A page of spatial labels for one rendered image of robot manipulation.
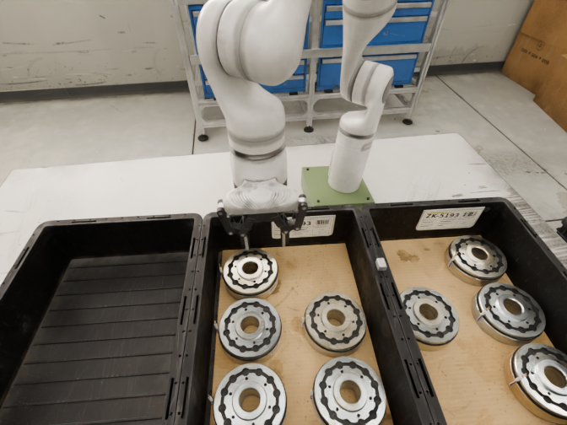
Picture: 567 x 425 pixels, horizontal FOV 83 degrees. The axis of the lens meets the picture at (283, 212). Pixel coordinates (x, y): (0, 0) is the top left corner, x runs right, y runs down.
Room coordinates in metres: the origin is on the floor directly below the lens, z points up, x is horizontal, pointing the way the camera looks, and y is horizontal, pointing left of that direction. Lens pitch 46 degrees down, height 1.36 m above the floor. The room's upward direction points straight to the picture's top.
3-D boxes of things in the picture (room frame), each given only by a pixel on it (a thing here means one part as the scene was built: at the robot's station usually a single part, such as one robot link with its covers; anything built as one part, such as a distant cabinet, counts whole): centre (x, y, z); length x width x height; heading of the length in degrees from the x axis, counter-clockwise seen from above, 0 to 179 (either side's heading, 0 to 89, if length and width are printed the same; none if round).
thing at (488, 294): (0.26, -0.39, 0.86); 0.10 x 0.10 x 0.01
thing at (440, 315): (0.25, -0.24, 0.86); 0.05 x 0.05 x 0.01
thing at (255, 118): (0.34, 0.04, 1.21); 0.09 x 0.07 x 0.15; 60
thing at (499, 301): (0.26, -0.39, 0.86); 0.05 x 0.05 x 0.01
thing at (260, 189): (0.32, 0.03, 1.12); 0.11 x 0.09 x 0.06; 5
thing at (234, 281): (0.34, 0.06, 0.86); 0.10 x 0.10 x 0.01
